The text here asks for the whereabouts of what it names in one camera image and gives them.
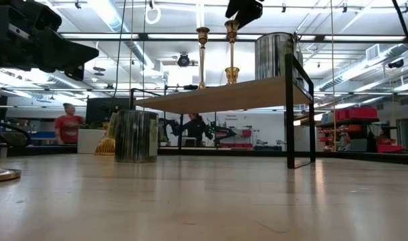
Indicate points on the red plastic storage bin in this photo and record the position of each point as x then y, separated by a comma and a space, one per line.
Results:
389, 149
358, 113

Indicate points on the black overhead camera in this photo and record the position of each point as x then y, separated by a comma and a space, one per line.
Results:
183, 61

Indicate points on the black storage rack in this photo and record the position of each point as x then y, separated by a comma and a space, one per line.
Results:
344, 121

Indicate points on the amber glass candle holder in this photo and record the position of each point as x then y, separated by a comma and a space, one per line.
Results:
105, 147

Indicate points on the silver ventilation duct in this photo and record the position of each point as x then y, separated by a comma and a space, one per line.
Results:
115, 23
391, 52

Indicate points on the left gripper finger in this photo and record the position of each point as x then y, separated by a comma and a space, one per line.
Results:
70, 55

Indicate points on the black aluminium rig frame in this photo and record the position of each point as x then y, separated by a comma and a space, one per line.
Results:
257, 152

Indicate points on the silver scented candle tin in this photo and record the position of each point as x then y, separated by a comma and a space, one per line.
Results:
299, 72
272, 57
133, 137

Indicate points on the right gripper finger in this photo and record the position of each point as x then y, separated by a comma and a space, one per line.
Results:
232, 8
251, 10

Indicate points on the wooden shelf riser black legs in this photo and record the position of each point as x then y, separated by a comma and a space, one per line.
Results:
224, 97

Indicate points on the person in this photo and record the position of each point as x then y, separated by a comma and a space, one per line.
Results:
194, 129
68, 127

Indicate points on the blue storage bin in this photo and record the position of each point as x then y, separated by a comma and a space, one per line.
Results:
43, 135

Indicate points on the tall gold candlestick holder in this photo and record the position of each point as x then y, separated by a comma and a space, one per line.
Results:
231, 26
202, 33

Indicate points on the black monitor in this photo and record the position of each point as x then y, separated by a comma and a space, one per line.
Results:
100, 110

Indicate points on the white pot with green plant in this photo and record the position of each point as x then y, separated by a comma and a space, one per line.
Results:
88, 142

